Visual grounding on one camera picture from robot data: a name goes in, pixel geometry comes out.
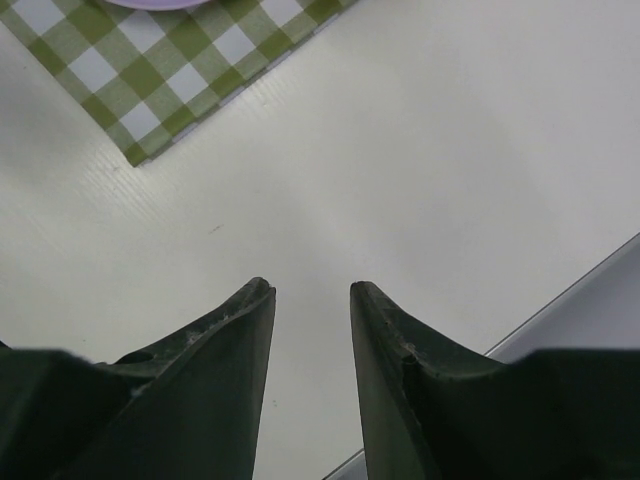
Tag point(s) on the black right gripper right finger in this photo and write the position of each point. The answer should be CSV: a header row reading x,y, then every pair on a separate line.
x,y
475,410

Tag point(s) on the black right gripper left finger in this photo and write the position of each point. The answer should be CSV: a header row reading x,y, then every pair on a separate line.
x,y
187,406

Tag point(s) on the green white checkered cloth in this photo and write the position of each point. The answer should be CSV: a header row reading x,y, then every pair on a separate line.
x,y
148,77

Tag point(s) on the purple plastic plate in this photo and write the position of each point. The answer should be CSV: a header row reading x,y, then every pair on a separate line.
x,y
157,5

